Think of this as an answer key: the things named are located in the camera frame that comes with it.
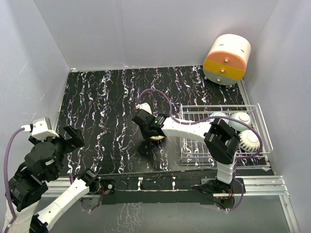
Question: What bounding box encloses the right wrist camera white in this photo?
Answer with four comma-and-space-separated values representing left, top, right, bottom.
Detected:
135, 102, 153, 115

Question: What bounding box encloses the black front mounting bar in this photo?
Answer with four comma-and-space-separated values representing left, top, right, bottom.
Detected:
99, 176, 236, 209

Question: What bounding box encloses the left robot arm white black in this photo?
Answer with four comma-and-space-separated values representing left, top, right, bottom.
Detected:
2, 121, 101, 233

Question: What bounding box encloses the light green bowl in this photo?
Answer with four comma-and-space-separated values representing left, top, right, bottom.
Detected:
229, 112, 251, 132

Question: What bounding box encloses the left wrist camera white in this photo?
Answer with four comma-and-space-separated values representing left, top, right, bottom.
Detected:
31, 117, 59, 141

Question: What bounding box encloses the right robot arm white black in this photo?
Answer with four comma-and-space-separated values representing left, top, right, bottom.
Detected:
132, 109, 240, 194

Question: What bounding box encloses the round drawer cabinet pastel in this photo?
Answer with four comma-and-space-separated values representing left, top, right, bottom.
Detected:
203, 34, 251, 86

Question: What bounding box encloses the orange flower bowl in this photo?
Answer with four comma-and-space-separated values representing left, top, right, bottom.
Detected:
149, 135, 165, 141

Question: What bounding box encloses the purple cable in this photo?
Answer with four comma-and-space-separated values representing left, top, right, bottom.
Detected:
135, 88, 264, 211
0, 125, 34, 231

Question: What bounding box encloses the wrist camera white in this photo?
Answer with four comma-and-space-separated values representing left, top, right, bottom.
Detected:
31, 117, 59, 141
135, 102, 153, 115

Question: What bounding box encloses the blue patterned bowl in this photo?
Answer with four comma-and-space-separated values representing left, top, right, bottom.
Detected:
209, 111, 230, 126

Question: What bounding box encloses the white striped bowl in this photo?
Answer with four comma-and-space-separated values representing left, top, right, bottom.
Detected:
239, 130, 260, 152

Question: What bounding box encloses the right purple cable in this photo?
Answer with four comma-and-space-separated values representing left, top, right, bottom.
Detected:
135, 88, 264, 211

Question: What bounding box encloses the white wire dish rack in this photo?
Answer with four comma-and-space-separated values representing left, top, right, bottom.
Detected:
178, 104, 273, 159

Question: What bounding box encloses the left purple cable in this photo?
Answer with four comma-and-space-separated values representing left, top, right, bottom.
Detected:
0, 125, 34, 231

